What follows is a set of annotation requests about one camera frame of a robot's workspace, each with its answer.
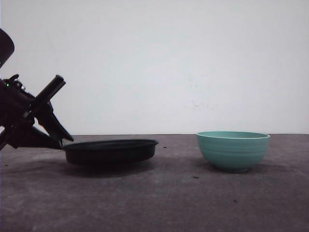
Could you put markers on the black frying pan green handle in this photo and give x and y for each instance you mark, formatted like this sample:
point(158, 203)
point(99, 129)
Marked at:
point(97, 153)

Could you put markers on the teal ribbed bowl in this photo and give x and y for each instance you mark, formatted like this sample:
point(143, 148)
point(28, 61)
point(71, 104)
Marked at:
point(235, 151)

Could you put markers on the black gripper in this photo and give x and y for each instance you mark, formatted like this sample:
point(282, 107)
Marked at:
point(29, 121)

